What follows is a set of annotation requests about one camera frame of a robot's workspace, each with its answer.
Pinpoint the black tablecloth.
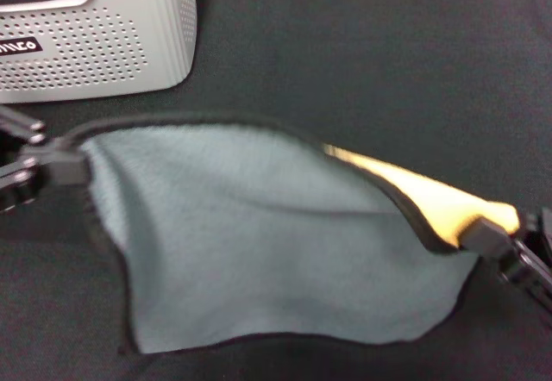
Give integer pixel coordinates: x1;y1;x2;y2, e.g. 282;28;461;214
0;0;552;381

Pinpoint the grey yellow towel black trim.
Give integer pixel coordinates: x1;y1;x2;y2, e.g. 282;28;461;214
64;112;521;356

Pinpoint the grey perforated storage box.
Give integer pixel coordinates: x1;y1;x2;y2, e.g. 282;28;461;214
0;0;200;105

